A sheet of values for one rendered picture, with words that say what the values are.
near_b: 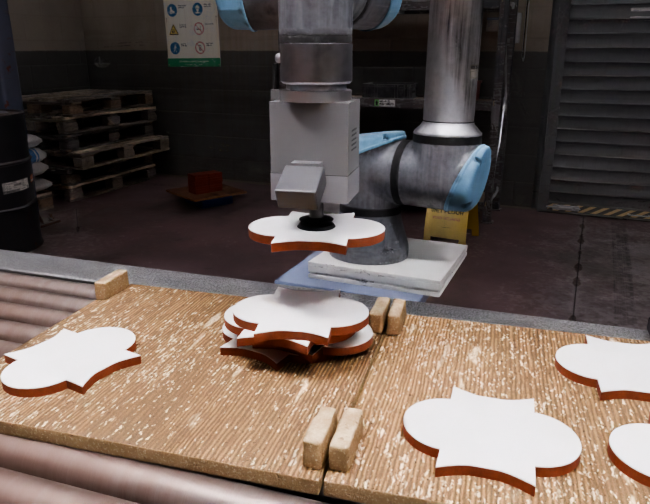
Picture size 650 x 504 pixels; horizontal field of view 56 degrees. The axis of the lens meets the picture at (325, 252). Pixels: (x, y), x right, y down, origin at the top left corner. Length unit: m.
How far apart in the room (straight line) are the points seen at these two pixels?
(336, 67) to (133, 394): 0.39
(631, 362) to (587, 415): 0.12
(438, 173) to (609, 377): 0.47
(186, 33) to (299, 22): 5.80
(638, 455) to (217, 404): 0.38
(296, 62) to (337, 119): 0.07
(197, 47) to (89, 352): 5.71
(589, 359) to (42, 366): 0.59
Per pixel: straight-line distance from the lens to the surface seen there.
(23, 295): 1.04
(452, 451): 0.56
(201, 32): 6.33
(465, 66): 1.05
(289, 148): 0.65
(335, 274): 1.11
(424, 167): 1.05
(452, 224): 4.22
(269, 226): 0.69
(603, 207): 5.35
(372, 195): 1.10
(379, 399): 0.64
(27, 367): 0.74
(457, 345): 0.76
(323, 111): 0.64
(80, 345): 0.77
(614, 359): 0.75
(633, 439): 0.62
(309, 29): 0.63
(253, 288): 0.97
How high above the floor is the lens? 1.27
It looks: 18 degrees down
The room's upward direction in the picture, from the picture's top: straight up
